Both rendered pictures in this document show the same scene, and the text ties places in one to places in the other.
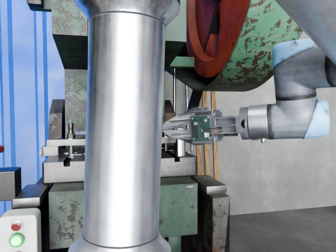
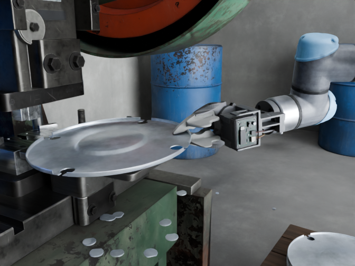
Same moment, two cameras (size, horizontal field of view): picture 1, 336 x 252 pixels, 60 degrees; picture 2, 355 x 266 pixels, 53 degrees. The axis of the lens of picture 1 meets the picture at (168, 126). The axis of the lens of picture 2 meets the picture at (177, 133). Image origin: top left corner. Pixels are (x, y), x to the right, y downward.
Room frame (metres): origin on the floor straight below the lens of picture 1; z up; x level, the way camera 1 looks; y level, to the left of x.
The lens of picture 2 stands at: (0.31, 0.49, 0.99)
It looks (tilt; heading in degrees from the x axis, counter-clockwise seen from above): 16 degrees down; 311
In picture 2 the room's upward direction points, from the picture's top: straight up
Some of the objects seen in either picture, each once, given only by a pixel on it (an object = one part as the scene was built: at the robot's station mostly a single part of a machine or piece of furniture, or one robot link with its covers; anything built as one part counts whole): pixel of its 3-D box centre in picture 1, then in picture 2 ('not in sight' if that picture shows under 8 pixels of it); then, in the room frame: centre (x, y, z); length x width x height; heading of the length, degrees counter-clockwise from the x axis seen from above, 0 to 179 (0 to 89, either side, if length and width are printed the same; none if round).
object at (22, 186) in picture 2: not in sight; (29, 164); (1.00, 0.16, 0.72); 0.20 x 0.16 x 0.03; 104
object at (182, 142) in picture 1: (180, 140); not in sight; (0.91, -0.04, 0.75); 0.03 x 0.03 x 0.10; 14
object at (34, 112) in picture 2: not in sight; (28, 108); (0.98, 0.16, 0.84); 0.05 x 0.03 x 0.04; 104
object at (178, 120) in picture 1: (176, 121); (198, 124); (0.70, -0.02, 0.82); 0.09 x 0.06 x 0.03; 66
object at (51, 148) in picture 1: (68, 138); not in sight; (0.95, 0.33, 0.76); 0.17 x 0.06 x 0.10; 104
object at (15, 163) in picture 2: not in sight; (30, 148); (0.99, 0.16, 0.76); 0.15 x 0.09 x 0.05; 104
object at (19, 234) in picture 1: (16, 239); not in sight; (0.59, 0.31, 0.58); 0.03 x 0.01 x 0.03; 104
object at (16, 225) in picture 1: (16, 226); not in sight; (0.59, 0.31, 0.61); 0.02 x 0.01 x 0.02; 104
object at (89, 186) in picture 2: not in sight; (98, 181); (0.82, 0.12, 0.72); 0.25 x 0.14 x 0.14; 14
